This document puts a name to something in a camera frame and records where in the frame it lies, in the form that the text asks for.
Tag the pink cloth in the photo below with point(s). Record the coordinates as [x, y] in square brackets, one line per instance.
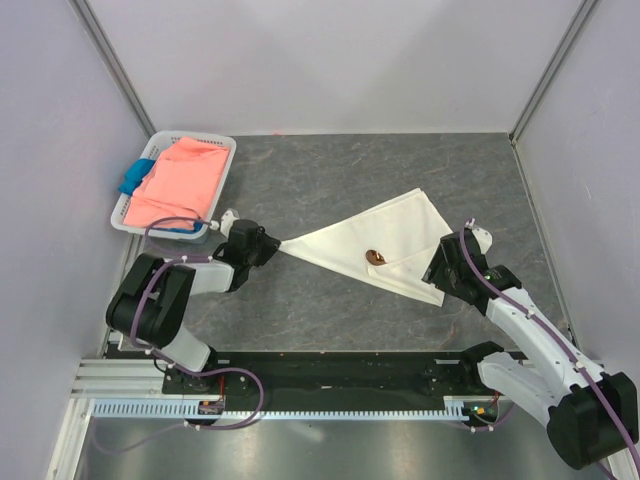
[180, 187]

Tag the white slotted cable duct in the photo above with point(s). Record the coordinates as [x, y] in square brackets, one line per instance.
[192, 410]

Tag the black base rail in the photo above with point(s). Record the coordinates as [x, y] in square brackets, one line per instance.
[356, 378]

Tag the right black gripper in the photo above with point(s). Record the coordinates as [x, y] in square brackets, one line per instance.
[434, 273]

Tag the copper spoon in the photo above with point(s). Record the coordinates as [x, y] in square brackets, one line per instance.
[374, 258]

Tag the white plastic basket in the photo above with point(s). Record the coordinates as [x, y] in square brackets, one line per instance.
[159, 142]

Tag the blue cloth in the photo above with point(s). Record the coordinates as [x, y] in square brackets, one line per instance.
[134, 176]

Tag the aluminium frame post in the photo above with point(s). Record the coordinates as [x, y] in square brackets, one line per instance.
[90, 22]
[568, 40]

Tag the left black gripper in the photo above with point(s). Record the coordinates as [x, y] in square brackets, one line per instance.
[270, 247]

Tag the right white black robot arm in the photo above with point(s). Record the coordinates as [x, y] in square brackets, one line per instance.
[588, 413]

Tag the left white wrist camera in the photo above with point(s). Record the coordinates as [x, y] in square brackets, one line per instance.
[226, 221]

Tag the right aluminium frame post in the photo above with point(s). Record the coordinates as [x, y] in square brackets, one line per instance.
[568, 40]

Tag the white cloth napkin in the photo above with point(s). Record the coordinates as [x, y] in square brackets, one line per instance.
[406, 230]

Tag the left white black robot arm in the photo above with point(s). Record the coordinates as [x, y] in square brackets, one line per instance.
[150, 303]

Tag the left aluminium frame post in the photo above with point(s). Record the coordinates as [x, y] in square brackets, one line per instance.
[90, 22]

